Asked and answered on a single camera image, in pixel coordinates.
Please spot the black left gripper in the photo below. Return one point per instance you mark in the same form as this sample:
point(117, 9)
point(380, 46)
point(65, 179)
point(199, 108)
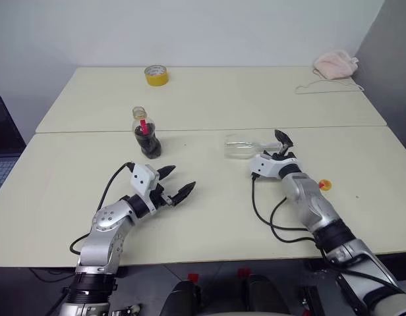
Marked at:
point(158, 197)

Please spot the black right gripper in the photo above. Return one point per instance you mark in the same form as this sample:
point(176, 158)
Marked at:
point(283, 152)

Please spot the clear bottle with dark drink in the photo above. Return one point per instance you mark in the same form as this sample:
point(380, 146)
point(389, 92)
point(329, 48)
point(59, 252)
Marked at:
point(148, 145)

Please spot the clear plastic bottle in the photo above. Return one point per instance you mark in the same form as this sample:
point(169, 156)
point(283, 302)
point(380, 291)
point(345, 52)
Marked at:
point(237, 149)

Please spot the orange bottle cap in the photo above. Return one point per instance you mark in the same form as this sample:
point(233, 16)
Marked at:
point(325, 185)

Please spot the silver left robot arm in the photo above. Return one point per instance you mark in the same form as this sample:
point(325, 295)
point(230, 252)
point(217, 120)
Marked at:
point(104, 230)

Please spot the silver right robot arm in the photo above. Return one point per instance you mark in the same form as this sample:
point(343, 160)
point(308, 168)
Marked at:
point(315, 204)

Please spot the pink cloth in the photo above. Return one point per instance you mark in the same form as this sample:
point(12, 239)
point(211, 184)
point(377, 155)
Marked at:
point(335, 66)

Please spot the red floor marker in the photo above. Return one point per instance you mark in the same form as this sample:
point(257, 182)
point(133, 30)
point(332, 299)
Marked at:
point(193, 277)

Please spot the yellow tape roll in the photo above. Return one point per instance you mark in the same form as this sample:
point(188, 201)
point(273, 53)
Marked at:
point(156, 77)

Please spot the dark rounded shape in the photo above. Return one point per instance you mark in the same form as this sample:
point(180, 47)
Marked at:
point(265, 296)
point(185, 299)

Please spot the dark laptop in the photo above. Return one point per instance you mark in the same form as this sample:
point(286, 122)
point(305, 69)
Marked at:
point(3, 138)

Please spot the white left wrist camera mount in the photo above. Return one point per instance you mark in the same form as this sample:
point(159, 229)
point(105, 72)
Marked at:
point(142, 177)

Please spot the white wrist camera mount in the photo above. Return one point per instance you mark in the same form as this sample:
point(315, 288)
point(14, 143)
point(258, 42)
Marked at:
point(142, 177)
point(265, 168)

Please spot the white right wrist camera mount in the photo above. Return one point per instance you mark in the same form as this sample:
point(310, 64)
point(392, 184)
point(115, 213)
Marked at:
point(265, 168)

